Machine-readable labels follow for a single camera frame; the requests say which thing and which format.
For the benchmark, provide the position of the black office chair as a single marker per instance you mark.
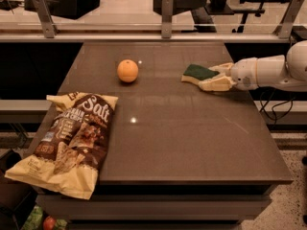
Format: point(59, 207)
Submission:
point(203, 16)

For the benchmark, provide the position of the orange fruit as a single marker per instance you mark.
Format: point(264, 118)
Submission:
point(127, 70)

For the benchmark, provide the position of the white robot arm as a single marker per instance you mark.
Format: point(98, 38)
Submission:
point(287, 73)

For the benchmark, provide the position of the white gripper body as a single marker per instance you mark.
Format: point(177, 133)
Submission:
point(244, 74)

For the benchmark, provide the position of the left metal rail bracket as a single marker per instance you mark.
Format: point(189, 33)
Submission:
point(48, 26)

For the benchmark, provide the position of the metal rail bracket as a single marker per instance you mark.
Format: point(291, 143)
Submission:
point(167, 14)
point(284, 28)
point(48, 26)

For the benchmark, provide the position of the middle metal rail bracket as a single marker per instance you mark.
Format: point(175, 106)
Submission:
point(167, 14)

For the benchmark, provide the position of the right metal rail bracket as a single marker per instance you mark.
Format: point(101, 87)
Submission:
point(284, 28)

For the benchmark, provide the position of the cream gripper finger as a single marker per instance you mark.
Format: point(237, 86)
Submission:
point(224, 68)
point(223, 83)

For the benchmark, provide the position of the green and yellow sponge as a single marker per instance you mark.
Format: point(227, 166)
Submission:
point(196, 73)

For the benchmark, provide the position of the red tomato under table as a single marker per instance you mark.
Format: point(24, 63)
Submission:
point(49, 223)

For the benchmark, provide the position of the brown chip bag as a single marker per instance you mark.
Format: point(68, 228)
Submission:
point(68, 158)

